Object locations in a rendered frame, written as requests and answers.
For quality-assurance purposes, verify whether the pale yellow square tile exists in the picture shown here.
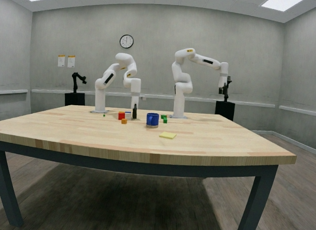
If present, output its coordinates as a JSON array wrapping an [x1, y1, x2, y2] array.
[[159, 132, 177, 139]]

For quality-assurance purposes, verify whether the dark blue mug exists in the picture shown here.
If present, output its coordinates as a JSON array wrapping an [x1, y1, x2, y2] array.
[[146, 113, 159, 128]]

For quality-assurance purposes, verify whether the red cube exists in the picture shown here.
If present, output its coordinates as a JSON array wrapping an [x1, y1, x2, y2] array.
[[118, 113, 125, 120]]

